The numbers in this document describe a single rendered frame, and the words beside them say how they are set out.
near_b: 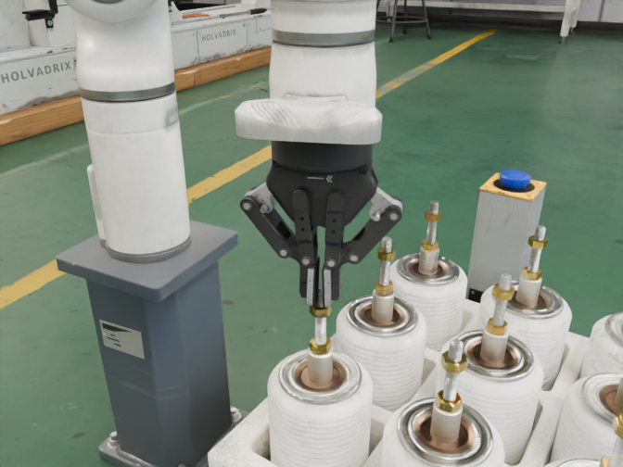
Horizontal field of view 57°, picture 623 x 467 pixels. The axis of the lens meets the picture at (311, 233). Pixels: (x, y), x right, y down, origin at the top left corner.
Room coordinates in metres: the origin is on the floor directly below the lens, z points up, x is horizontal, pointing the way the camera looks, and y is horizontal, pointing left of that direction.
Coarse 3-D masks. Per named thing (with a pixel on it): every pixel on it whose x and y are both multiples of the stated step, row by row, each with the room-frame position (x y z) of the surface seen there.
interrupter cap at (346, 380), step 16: (304, 352) 0.44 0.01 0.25; (336, 352) 0.44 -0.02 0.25; (288, 368) 0.42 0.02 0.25; (304, 368) 0.42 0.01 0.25; (336, 368) 0.42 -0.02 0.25; (352, 368) 0.42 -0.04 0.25; (288, 384) 0.40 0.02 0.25; (304, 384) 0.40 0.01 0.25; (336, 384) 0.40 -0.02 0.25; (352, 384) 0.40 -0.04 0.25; (304, 400) 0.37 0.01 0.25; (320, 400) 0.37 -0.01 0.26; (336, 400) 0.37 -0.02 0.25
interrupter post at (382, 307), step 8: (376, 296) 0.50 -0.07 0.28; (384, 296) 0.50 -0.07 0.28; (392, 296) 0.50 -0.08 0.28; (376, 304) 0.50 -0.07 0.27; (384, 304) 0.49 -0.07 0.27; (392, 304) 0.50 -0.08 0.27; (376, 312) 0.50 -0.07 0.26; (384, 312) 0.49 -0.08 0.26; (392, 312) 0.50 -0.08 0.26; (376, 320) 0.50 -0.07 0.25; (384, 320) 0.49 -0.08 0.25
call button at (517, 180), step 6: (504, 174) 0.72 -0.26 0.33; (510, 174) 0.72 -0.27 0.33; (516, 174) 0.72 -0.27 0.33; (522, 174) 0.72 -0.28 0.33; (528, 174) 0.72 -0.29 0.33; (504, 180) 0.71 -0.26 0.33; (510, 180) 0.70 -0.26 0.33; (516, 180) 0.70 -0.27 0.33; (522, 180) 0.70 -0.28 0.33; (528, 180) 0.71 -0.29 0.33; (504, 186) 0.71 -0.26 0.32; (510, 186) 0.71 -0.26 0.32; (516, 186) 0.70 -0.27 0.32; (522, 186) 0.71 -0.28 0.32
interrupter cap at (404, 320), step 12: (360, 300) 0.53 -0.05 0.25; (372, 300) 0.53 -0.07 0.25; (396, 300) 0.53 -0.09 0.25; (348, 312) 0.50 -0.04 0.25; (360, 312) 0.51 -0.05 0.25; (396, 312) 0.51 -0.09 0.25; (408, 312) 0.51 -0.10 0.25; (360, 324) 0.49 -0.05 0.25; (372, 324) 0.49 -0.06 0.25; (384, 324) 0.49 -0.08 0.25; (396, 324) 0.49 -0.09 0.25; (408, 324) 0.49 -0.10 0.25; (384, 336) 0.47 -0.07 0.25; (396, 336) 0.47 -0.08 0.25
